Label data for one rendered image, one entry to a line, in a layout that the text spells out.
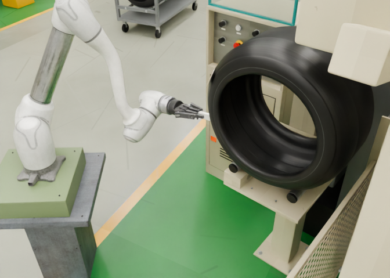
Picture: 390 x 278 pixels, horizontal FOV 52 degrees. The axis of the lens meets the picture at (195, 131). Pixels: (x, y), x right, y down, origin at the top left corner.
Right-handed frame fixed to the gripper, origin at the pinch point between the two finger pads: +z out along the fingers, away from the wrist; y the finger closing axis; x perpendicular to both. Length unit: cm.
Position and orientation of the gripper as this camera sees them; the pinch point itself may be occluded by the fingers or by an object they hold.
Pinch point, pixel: (205, 115)
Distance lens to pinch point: 180.3
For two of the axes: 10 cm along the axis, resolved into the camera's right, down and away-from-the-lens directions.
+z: 7.6, 2.5, -6.0
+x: 1.2, 8.5, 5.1
